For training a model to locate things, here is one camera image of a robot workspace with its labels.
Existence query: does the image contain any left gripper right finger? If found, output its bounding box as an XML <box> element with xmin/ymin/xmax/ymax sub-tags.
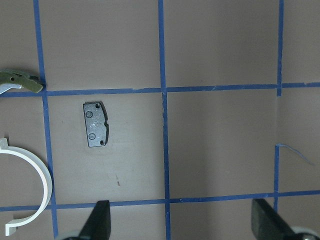
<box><xmin>251</xmin><ymin>198</ymin><xmax>296</xmax><ymax>240</ymax></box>

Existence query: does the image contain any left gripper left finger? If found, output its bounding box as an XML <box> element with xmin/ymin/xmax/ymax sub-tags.
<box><xmin>77</xmin><ymin>200</ymin><xmax>111</xmax><ymax>240</ymax></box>

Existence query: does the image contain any white curved plastic clamp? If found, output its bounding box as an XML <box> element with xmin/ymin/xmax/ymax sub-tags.
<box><xmin>0</xmin><ymin>136</ymin><xmax>53</xmax><ymax>236</ymax></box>

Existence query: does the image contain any black brake pad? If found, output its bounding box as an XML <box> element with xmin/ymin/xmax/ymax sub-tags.
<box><xmin>82</xmin><ymin>101</ymin><xmax>109</xmax><ymax>148</ymax></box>

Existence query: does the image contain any olive brake shoe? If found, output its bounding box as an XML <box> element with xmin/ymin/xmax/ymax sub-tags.
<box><xmin>0</xmin><ymin>69</ymin><xmax>44</xmax><ymax>94</ymax></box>

